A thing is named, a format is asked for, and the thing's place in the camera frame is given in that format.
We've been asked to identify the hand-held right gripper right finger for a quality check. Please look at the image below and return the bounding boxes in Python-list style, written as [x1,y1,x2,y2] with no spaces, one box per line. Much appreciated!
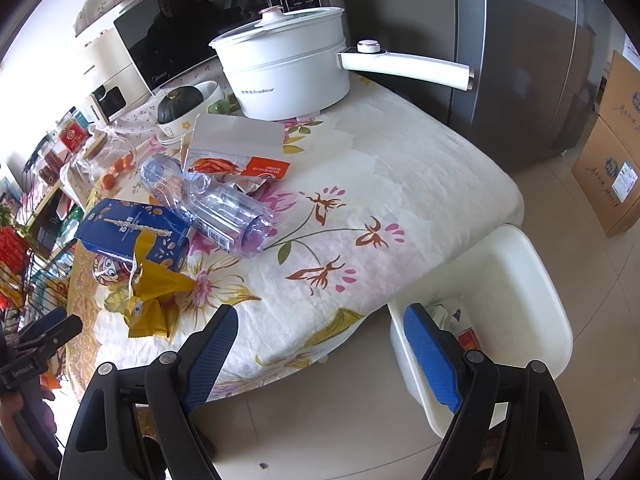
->
[404,303,586,480]

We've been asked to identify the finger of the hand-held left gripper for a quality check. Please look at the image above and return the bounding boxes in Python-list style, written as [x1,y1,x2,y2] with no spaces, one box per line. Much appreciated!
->
[15,315,84,361]
[17,307,68,343]

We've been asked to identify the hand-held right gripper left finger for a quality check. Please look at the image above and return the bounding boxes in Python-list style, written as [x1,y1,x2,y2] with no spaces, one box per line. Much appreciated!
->
[59,304,239,480]

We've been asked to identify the red printed drink can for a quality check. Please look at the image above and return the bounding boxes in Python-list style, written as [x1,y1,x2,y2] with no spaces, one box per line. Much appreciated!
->
[92,252,136,286]

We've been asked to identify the yellow snack wrapper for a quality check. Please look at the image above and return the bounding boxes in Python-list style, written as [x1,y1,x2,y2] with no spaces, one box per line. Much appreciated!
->
[120,232,197,339]

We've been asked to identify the white plastic bin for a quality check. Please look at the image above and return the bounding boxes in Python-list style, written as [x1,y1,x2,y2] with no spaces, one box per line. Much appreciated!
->
[387,224,574,438]

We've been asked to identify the blue carton box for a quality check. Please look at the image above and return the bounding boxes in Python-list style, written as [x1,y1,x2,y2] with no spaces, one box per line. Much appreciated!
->
[74,198,195,273]

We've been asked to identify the clear plastic bottle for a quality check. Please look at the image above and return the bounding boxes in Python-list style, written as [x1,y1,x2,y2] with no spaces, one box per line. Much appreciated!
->
[139,154,276,260]

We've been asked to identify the orange snack packet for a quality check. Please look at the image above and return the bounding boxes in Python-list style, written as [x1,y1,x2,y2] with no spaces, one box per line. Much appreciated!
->
[181,152,292,186]

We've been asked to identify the white orange snack package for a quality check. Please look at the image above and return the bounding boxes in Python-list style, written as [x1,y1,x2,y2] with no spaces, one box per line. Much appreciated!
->
[189,112,285,158]

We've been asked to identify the white milk carton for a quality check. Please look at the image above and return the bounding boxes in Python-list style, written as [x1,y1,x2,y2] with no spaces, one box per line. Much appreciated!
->
[430,300,471,335]

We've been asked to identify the wooden shelf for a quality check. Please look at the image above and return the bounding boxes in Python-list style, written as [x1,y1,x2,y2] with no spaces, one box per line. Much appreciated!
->
[15,180,86,261]

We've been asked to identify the dark red jar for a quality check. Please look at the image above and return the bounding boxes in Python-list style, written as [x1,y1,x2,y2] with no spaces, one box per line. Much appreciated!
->
[40,152,63,181]

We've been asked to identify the clear glass jar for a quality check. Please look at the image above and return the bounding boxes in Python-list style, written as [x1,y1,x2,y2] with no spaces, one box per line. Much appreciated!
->
[72,132,138,196]

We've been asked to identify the red label jar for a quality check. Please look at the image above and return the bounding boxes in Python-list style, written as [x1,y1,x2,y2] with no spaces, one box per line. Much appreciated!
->
[55,115,93,153]

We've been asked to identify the white bowl with flower print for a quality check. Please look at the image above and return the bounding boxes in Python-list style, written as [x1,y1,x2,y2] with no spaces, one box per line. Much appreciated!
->
[157,110,198,143]

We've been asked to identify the cardboard box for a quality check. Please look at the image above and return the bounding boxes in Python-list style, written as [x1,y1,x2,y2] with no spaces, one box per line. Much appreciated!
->
[592,50,640,133]
[571,115,640,238]

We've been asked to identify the dark green pumpkin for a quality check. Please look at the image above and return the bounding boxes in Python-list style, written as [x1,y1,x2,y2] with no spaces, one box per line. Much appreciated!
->
[156,85,205,125]

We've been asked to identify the plain white bowl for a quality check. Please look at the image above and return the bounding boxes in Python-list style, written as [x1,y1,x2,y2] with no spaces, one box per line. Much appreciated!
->
[192,80,224,116]

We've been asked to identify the cream air fryer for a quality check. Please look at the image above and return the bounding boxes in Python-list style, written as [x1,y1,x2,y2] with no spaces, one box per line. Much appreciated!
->
[75,30,151,126]

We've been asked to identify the white electric cooking pot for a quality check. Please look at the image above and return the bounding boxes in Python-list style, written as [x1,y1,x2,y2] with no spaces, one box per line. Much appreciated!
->
[208,6,476,122]

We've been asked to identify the grey refrigerator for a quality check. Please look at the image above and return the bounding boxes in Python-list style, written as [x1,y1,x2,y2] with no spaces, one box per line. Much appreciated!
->
[350,0,613,173]

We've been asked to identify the black microwave oven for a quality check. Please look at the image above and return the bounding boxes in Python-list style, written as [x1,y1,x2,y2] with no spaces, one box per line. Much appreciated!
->
[112,0,321,93]

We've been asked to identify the glass pot lid white knob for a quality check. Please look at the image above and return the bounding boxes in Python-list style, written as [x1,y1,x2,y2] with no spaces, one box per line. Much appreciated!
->
[215,6,346,45]

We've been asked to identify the black wire rack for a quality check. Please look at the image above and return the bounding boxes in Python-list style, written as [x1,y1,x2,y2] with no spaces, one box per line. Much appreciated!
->
[0,240,76,321]

